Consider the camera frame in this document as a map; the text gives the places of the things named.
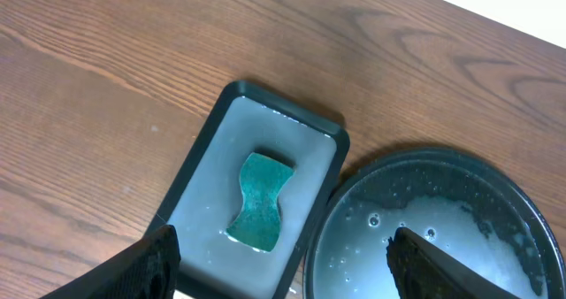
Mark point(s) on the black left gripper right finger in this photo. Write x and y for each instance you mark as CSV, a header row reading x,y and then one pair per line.
x,y
423,271

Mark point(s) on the round black tray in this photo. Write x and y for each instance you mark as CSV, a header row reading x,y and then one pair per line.
x,y
457,202

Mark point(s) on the green yellow sponge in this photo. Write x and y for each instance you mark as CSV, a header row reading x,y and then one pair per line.
x,y
258,224

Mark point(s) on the black rectangular sponge tray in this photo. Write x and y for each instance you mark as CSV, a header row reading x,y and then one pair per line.
x,y
205,196

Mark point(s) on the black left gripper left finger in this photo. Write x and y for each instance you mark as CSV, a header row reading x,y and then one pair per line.
x,y
147,269

